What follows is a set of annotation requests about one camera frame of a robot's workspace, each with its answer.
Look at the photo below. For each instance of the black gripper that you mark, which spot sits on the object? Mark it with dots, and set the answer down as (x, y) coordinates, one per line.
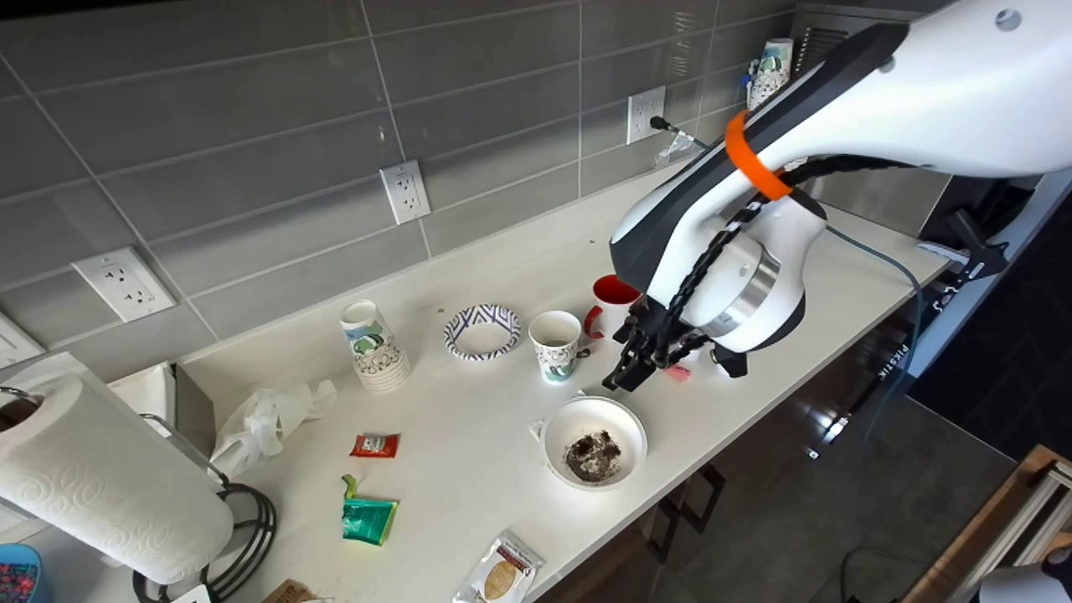
(671, 332)

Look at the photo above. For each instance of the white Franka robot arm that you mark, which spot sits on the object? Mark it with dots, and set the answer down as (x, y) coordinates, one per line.
(948, 103)

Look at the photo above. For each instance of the white mug red inside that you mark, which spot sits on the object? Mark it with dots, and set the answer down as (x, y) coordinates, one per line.
(612, 294)

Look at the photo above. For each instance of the floral paper cup white rim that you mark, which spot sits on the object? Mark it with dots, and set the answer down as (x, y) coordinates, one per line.
(555, 346)

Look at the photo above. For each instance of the floral paper cup green print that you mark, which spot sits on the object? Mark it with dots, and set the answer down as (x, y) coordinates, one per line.
(374, 352)

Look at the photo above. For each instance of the red tea packet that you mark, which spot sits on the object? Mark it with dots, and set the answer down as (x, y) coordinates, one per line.
(374, 447)

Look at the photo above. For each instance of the green tea packet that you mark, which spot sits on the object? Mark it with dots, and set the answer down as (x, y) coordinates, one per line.
(370, 519)

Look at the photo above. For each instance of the crumpled clear plastic bag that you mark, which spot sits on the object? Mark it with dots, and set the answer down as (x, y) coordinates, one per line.
(269, 422)

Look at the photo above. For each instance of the red foil lid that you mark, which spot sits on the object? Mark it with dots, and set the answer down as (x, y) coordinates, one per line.
(677, 372)

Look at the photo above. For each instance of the white ceramic bowl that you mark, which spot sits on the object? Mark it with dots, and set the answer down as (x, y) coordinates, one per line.
(591, 419)

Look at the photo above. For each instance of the brown scraps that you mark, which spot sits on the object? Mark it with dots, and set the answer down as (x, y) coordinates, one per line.
(591, 456)

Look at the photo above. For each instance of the blue patterned paper bowl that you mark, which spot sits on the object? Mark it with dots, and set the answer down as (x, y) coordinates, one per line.
(459, 335)

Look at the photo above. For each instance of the white outlet with plug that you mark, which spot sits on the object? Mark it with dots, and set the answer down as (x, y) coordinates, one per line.
(642, 112)

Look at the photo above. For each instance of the clear packet brown contents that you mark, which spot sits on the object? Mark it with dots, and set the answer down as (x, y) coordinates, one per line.
(499, 575)

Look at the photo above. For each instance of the small printed card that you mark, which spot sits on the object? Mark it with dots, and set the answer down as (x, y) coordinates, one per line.
(773, 73)

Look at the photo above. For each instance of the brown paper packet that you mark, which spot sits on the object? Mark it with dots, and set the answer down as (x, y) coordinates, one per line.
(291, 592)

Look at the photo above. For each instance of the white paper towel roll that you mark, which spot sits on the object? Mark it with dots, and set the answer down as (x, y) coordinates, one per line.
(103, 480)

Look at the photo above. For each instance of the blue plate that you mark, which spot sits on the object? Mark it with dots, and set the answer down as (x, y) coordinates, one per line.
(17, 575)

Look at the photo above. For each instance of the blue black cart frame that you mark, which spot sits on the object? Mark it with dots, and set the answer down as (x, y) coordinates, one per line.
(981, 270)

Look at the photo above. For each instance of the wooden frame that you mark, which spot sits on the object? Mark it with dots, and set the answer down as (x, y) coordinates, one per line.
(981, 525)

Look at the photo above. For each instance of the white double wall outlet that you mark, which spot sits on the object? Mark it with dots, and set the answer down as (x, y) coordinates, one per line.
(122, 287)

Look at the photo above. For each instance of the white wall switch plate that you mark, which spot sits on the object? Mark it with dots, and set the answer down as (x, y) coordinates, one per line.
(17, 339)

